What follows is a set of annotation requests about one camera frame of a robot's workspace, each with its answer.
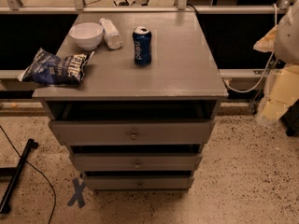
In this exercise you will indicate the middle grey drawer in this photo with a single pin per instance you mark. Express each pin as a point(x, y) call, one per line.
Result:
point(135, 162)

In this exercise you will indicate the blue pepsi can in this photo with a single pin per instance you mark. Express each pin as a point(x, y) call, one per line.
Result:
point(142, 43)

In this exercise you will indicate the white ceramic bowl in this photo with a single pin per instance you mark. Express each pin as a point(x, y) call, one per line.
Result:
point(87, 35)

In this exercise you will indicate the metal railing frame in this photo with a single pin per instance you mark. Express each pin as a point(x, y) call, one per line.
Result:
point(80, 6)

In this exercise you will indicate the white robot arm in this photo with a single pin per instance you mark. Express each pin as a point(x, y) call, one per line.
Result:
point(281, 89)

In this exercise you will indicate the top grey drawer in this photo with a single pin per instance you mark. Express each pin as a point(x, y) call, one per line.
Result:
point(96, 133)

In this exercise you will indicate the bottom grey drawer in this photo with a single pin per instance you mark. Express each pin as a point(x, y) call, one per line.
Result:
point(138, 182)

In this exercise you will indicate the grey drawer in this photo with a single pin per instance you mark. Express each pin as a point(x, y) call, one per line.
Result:
point(138, 182)
point(135, 162)
point(96, 133)

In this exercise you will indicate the black metal stand leg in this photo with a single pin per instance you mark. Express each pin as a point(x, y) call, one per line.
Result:
point(14, 174)

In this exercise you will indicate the blue chip bag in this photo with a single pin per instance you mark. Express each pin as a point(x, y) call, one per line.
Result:
point(49, 69)

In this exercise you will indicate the clear plastic water bottle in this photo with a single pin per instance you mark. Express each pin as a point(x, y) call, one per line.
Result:
point(112, 36)

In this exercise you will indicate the grey drawer cabinet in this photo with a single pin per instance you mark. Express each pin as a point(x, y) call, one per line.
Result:
point(182, 83)

